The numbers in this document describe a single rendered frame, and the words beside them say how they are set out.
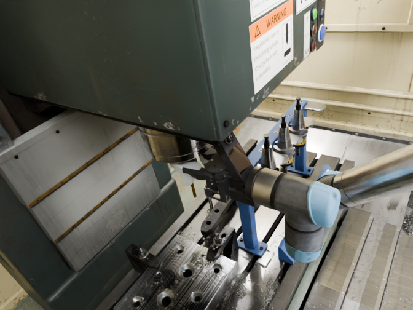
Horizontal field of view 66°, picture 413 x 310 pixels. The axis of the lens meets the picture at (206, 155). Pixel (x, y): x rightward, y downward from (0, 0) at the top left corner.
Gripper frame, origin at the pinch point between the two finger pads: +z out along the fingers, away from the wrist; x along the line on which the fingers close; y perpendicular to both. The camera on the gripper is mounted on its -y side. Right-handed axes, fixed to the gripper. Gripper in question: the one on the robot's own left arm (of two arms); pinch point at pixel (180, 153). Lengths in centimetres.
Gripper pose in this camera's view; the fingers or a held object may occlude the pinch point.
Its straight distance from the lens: 73.9
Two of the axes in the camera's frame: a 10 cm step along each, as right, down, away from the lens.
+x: 5.6, -5.6, 6.1
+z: -8.2, -2.4, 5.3
